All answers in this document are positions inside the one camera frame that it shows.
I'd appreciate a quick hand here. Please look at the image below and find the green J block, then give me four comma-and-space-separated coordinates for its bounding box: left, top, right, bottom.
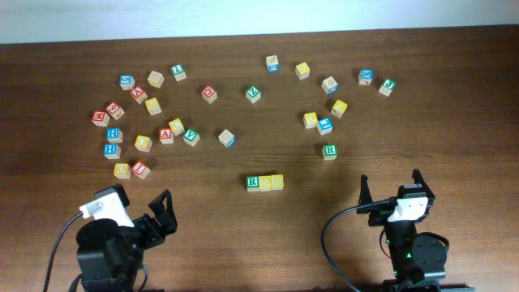
379, 79, 397, 97

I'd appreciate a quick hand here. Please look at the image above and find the red M block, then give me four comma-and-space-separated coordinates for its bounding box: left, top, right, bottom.
92, 110, 109, 127

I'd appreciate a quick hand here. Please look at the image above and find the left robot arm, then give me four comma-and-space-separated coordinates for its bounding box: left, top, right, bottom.
76, 184, 178, 291

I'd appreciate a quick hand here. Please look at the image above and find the green V block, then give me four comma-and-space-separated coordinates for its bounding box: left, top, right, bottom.
182, 128, 200, 147

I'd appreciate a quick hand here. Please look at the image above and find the yellow block middle left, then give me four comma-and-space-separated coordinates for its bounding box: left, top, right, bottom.
134, 135, 152, 152

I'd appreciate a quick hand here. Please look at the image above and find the plain yellow-sided block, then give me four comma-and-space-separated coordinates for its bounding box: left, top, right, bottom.
148, 71, 165, 88

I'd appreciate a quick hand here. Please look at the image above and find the blue 5 block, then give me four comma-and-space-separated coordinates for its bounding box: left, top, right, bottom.
118, 75, 135, 91

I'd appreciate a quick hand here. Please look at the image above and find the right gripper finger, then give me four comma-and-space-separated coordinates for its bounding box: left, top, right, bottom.
358, 174, 373, 206
412, 169, 426, 185

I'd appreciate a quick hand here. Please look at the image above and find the red 6 block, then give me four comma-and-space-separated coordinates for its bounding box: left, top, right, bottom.
105, 101, 125, 120

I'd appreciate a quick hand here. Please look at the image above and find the red A block upper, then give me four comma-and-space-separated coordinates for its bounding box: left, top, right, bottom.
130, 85, 148, 104

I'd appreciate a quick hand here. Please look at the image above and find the yellow block upper left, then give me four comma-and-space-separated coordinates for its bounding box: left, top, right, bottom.
145, 97, 161, 115

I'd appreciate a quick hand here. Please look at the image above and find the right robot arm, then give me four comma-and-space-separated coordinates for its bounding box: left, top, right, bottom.
357, 169, 475, 291

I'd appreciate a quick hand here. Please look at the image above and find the blue X block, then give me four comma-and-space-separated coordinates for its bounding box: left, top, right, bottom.
358, 68, 374, 86

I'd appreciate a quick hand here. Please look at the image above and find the yellow S block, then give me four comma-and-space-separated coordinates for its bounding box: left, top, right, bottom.
259, 175, 272, 191
271, 174, 284, 190

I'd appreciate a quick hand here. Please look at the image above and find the green Z block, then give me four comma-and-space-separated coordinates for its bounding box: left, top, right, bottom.
246, 86, 261, 104

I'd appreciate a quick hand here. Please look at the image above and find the wooden block blue top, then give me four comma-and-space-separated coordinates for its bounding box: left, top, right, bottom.
266, 55, 279, 73

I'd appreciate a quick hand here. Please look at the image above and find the red Q block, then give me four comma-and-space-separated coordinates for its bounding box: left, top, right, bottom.
201, 85, 218, 104

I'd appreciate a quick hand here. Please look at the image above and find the red A block lower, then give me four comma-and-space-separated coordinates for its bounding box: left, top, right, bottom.
159, 128, 174, 144

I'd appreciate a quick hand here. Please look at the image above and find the wooden block blue edge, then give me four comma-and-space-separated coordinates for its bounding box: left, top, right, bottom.
321, 76, 338, 95

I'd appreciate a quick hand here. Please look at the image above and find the blue E block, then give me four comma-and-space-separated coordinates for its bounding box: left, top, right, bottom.
317, 118, 333, 135

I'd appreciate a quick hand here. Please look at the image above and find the yellow block centre right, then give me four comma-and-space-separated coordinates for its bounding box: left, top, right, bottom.
303, 112, 318, 129

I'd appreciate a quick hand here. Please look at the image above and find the yellow block bottom left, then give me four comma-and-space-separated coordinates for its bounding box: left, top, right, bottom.
114, 163, 131, 179

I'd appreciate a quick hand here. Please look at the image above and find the blue h block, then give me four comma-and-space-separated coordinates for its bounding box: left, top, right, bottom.
103, 144, 122, 159
106, 127, 123, 144

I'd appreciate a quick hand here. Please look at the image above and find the yellow block top right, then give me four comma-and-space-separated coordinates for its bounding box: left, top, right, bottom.
295, 62, 311, 79

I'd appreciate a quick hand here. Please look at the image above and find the green r block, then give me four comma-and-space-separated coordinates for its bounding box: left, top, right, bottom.
246, 176, 260, 191
322, 144, 338, 160

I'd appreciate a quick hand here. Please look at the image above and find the blue H block lower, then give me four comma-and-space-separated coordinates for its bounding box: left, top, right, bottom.
103, 144, 122, 159

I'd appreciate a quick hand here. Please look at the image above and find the red a block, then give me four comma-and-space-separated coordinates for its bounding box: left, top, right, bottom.
159, 128, 174, 144
130, 85, 148, 104

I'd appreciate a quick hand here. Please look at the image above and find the green L block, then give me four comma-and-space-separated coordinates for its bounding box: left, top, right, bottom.
171, 63, 187, 82

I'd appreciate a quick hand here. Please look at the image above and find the yellow block by A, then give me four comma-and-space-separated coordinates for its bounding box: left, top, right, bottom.
169, 118, 185, 136

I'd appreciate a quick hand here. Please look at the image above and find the wooden block blue side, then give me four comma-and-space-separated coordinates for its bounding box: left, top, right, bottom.
218, 129, 236, 148

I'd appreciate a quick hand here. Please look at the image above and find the blue H block upper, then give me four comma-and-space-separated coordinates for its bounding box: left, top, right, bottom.
106, 127, 123, 144

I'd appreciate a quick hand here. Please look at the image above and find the red I block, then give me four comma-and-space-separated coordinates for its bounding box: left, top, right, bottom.
131, 161, 151, 179

